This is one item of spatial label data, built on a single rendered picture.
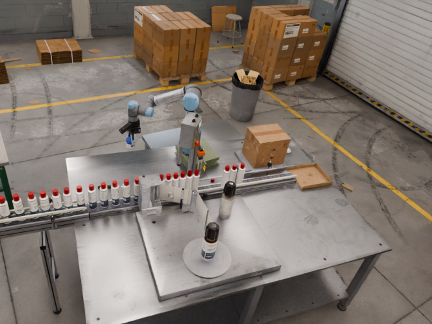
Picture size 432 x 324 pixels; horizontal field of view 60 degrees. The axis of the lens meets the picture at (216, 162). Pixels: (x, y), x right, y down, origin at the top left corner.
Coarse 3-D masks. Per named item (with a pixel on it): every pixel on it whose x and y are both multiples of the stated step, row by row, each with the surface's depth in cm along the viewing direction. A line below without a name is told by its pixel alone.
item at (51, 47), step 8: (40, 40) 618; (48, 40) 624; (56, 40) 627; (64, 40) 633; (72, 40) 637; (40, 48) 597; (48, 48) 600; (56, 48) 605; (64, 48) 609; (72, 48) 613; (80, 48) 617; (40, 56) 589; (48, 56) 593; (56, 56) 599; (64, 56) 604; (72, 56) 609; (80, 56) 616
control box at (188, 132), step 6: (186, 114) 254; (192, 114) 255; (186, 120) 248; (198, 120) 250; (186, 126) 245; (192, 126) 244; (180, 132) 249; (186, 132) 248; (192, 132) 246; (180, 138) 251; (186, 138) 250; (192, 138) 249; (198, 138) 264; (180, 144) 254; (186, 144) 253; (192, 144) 252
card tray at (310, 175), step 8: (288, 168) 326; (296, 168) 330; (304, 168) 332; (312, 168) 334; (320, 168) 331; (304, 176) 323; (312, 176) 325; (320, 176) 326; (304, 184) 314; (312, 184) 310; (320, 184) 314; (328, 184) 319
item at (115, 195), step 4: (112, 184) 249; (116, 184) 249; (112, 188) 250; (116, 188) 250; (112, 192) 252; (116, 192) 252; (112, 196) 254; (116, 196) 254; (112, 200) 256; (116, 200) 256; (112, 204) 259; (116, 204) 259
